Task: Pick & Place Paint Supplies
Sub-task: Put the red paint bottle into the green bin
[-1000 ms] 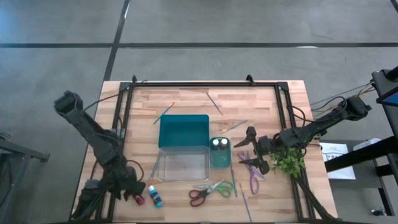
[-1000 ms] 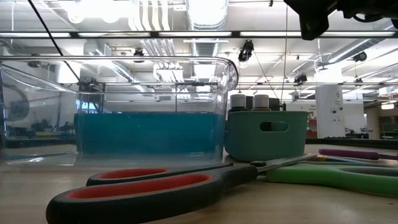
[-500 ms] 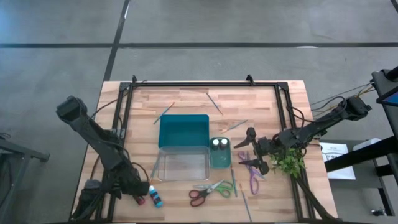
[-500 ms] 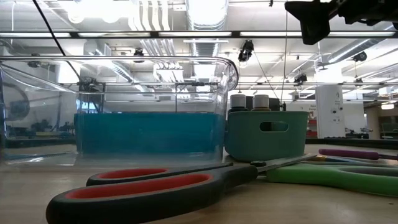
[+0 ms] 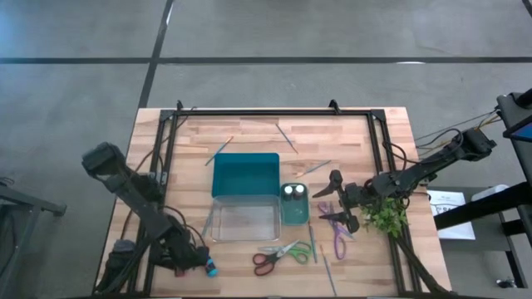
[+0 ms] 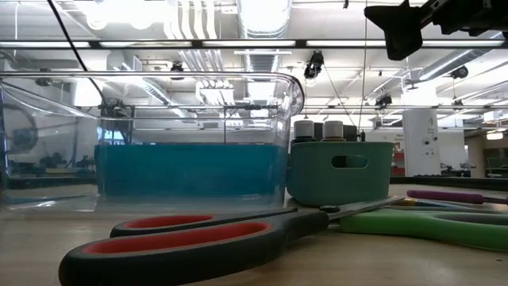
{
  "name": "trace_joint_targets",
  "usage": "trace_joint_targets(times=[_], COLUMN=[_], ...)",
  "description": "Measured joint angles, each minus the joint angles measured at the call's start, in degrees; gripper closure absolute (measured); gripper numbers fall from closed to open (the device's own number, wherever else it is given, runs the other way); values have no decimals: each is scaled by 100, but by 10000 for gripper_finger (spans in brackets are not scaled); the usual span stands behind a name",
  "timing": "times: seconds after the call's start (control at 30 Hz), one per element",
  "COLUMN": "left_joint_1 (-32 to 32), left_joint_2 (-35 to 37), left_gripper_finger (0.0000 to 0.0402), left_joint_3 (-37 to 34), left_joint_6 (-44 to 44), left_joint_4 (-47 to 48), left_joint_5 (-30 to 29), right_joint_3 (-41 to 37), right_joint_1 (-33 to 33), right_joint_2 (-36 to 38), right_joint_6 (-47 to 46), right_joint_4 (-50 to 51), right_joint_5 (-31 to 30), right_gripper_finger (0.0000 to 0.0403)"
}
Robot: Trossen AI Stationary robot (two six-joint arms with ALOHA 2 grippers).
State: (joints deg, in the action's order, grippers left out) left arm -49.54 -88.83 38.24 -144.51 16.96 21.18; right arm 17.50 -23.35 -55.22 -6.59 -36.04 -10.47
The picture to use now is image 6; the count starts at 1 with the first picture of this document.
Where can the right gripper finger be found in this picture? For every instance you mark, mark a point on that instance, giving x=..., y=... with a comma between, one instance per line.
x=391, y=15

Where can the brown paint bottle white cap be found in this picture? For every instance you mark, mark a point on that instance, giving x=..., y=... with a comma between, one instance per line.
x=332, y=129

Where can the black paint bottle white cap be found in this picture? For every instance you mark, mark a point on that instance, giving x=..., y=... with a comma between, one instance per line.
x=304, y=129

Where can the purple scissors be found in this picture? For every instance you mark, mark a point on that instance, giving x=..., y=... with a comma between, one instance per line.
x=444, y=195

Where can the green scissors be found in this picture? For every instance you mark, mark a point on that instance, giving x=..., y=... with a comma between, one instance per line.
x=436, y=228

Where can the white pillar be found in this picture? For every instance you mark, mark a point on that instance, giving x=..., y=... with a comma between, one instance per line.
x=420, y=143

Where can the small teal basket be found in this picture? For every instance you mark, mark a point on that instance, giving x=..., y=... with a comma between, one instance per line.
x=313, y=182

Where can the black overhead beam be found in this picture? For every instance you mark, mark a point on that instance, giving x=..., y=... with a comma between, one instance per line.
x=197, y=43

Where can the teal rectangular tray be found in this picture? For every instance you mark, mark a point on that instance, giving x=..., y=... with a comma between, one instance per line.
x=190, y=171

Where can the red and black scissors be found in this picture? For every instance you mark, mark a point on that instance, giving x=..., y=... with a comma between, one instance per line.
x=178, y=254

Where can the clear plastic bin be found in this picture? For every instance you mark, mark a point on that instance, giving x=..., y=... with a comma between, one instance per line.
x=59, y=119

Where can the black ceiling camera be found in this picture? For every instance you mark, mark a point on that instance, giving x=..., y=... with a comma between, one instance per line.
x=383, y=100
x=176, y=69
x=459, y=72
x=313, y=65
x=43, y=81

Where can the ribbed ceiling duct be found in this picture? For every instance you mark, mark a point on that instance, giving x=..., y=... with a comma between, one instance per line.
x=264, y=16

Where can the black aluminium frame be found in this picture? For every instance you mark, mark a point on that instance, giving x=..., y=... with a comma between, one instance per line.
x=456, y=182

